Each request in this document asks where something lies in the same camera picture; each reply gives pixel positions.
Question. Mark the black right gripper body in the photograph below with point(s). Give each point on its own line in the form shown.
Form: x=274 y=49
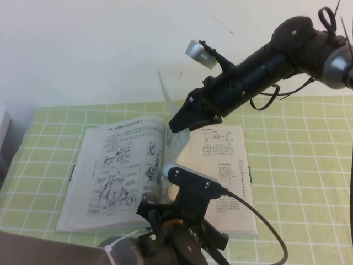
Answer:
x=220 y=96

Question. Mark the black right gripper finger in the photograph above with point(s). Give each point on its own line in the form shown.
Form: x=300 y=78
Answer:
x=184 y=117
x=207 y=122

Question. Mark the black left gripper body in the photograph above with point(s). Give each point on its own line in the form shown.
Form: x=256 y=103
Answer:
x=179 y=218

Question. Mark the book with technical diagrams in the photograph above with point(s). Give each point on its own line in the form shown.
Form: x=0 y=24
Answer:
x=115 y=171

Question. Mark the left robot arm black grey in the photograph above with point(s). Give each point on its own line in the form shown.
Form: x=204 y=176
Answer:
x=55 y=251

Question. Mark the right robot arm black grey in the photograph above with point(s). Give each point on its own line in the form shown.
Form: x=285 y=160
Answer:
x=275 y=63

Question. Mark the white zip tie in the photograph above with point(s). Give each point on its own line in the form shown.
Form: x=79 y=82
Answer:
x=118 y=241

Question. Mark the green white checked tablecloth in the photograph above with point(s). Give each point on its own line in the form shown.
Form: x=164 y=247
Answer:
x=303 y=165

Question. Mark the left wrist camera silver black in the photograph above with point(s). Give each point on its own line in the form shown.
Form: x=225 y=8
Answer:
x=193 y=185

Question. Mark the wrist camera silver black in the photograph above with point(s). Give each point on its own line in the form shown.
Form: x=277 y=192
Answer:
x=193 y=185
x=197 y=52

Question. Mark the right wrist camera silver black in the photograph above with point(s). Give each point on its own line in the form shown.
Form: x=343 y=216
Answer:
x=197 y=52

